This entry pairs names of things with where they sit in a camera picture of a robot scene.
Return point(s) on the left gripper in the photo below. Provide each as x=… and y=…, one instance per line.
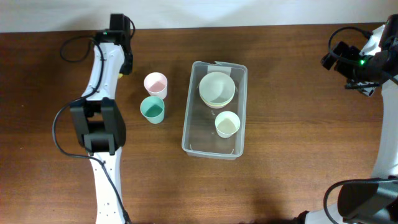
x=129, y=67

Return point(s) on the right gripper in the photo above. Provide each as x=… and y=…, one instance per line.
x=365, y=88

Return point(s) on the pink plastic cup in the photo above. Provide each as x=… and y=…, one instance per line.
x=156, y=84

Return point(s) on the white plastic bowl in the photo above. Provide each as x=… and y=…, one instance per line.
x=215, y=82

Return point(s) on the white plastic cup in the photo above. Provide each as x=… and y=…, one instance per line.
x=227, y=123

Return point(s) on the teal plastic bowl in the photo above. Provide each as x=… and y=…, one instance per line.
x=217, y=98

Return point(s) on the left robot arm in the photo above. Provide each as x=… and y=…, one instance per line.
x=98, y=122

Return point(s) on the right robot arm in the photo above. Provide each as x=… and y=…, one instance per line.
x=372, y=200

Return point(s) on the white label on container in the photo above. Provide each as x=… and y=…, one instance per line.
x=213, y=68

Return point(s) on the clear plastic storage container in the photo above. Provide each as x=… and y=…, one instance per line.
x=199, y=132

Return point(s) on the teal plastic cup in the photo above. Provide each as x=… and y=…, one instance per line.
x=153, y=109

